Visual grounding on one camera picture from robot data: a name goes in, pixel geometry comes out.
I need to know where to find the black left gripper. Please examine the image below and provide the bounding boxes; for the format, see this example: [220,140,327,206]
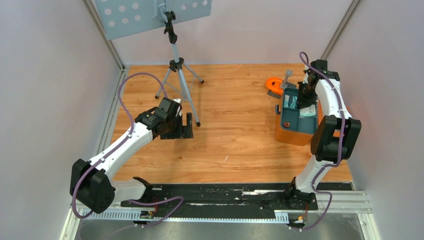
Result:
[161,112,194,140]

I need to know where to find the clear bag teal gauze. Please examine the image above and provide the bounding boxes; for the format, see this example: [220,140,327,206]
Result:
[299,104,317,117]

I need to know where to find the teal sachet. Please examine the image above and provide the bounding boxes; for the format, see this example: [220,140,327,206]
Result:
[289,96,297,109]
[283,94,290,108]

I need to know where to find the teal divided tray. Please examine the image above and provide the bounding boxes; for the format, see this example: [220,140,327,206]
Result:
[279,88,318,135]

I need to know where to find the orange medicine box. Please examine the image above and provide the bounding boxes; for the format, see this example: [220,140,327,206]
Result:
[274,93,324,146]

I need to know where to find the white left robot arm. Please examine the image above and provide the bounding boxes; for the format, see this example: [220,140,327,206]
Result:
[70,97,194,214]

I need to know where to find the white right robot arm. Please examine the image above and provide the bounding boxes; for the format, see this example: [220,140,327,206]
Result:
[285,59,362,209]

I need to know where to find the grey tripod stand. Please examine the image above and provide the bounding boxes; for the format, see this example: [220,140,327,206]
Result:
[160,10,205,127]

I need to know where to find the perforated grey panel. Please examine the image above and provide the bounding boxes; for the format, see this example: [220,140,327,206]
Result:
[94,0,212,40]

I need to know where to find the orange ring toy stand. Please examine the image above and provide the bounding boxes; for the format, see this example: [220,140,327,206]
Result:
[265,69,297,99]

